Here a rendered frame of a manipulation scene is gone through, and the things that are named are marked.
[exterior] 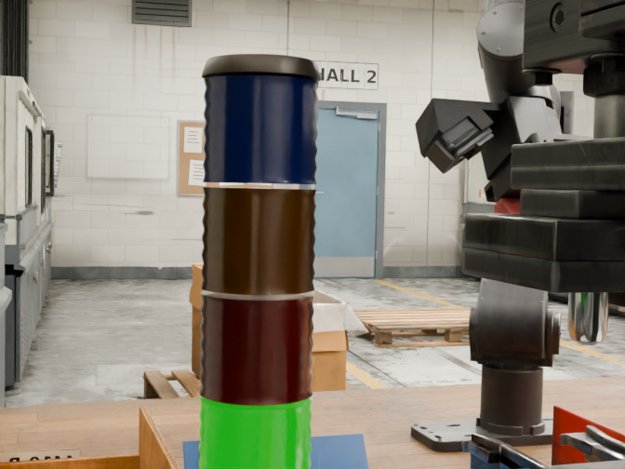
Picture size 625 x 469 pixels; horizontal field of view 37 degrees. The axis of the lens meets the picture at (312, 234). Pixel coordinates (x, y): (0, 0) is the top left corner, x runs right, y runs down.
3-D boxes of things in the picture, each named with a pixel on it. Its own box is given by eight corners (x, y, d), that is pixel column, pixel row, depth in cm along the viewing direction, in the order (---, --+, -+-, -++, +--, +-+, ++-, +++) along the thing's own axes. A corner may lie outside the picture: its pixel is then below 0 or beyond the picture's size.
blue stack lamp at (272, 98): (298, 184, 34) (299, 89, 33) (332, 184, 30) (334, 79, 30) (192, 181, 32) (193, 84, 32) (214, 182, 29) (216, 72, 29)
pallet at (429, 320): (471, 324, 803) (472, 307, 802) (529, 343, 707) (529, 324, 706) (337, 327, 770) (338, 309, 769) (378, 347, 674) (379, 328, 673)
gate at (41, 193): (50, 226, 683) (51, 116, 679) (35, 225, 681) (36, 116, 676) (54, 221, 767) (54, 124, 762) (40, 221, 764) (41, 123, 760)
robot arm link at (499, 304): (542, 328, 89) (562, 134, 113) (472, 323, 91) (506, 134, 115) (543, 371, 93) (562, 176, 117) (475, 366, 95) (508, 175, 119)
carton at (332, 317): (368, 420, 407) (370, 304, 405) (225, 426, 391) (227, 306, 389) (326, 387, 471) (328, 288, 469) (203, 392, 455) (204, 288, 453)
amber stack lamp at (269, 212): (296, 281, 34) (298, 188, 34) (329, 294, 30) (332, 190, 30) (191, 283, 33) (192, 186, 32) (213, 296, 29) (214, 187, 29)
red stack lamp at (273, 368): (294, 378, 34) (296, 286, 34) (327, 402, 30) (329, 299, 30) (190, 382, 33) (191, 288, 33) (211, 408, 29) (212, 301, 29)
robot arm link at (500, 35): (564, 55, 79) (570, -59, 84) (461, 57, 82) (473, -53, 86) (566, 125, 89) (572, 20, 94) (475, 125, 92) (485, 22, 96)
